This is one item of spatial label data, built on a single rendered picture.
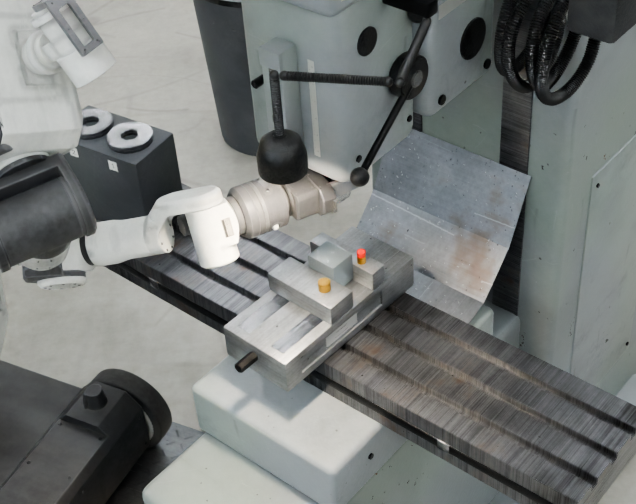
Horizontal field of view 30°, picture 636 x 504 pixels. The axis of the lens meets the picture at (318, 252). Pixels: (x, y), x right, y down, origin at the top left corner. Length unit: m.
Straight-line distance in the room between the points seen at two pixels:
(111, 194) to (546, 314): 0.90
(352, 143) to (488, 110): 0.49
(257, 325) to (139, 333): 1.50
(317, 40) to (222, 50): 2.25
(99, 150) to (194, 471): 0.64
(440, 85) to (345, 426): 0.62
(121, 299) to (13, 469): 1.25
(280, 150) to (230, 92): 2.39
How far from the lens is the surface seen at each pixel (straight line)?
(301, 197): 1.89
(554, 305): 2.41
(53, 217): 1.66
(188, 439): 2.70
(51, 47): 1.67
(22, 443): 2.56
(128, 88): 4.62
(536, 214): 2.28
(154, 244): 1.90
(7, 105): 1.67
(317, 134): 1.79
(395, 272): 2.15
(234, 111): 4.07
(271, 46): 1.72
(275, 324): 2.07
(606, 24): 1.77
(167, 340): 3.51
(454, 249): 2.31
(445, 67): 1.90
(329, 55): 1.70
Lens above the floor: 2.43
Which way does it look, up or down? 41 degrees down
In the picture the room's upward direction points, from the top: 4 degrees counter-clockwise
